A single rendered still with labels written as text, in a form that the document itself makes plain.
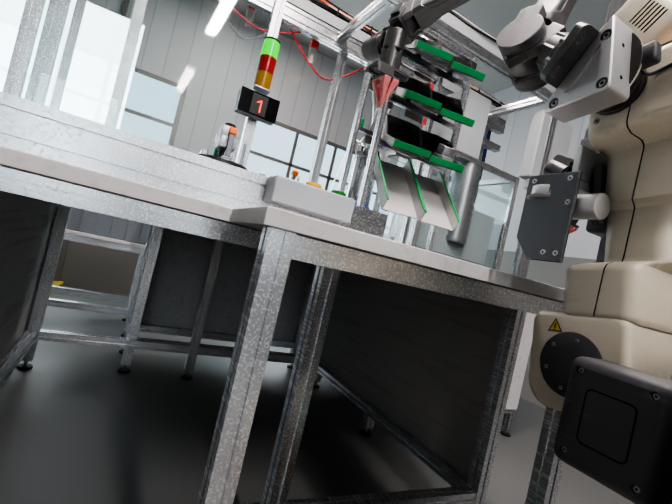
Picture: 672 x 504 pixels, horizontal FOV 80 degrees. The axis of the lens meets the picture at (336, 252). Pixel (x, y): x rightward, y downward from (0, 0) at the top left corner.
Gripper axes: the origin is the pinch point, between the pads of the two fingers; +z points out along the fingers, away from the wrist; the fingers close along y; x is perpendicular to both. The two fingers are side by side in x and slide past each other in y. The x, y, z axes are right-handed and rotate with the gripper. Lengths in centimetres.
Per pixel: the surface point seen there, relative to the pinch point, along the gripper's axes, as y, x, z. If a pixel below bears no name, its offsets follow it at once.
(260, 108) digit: 23.9, -28.4, 3.9
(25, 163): 68, 8, 38
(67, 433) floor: 54, -67, 124
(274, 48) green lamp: 23.9, -28.9, -14.9
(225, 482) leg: 29, 33, 80
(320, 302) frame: 7, 7, 53
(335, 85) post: -38, -127, -55
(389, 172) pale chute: -23.3, -24.3, 9.5
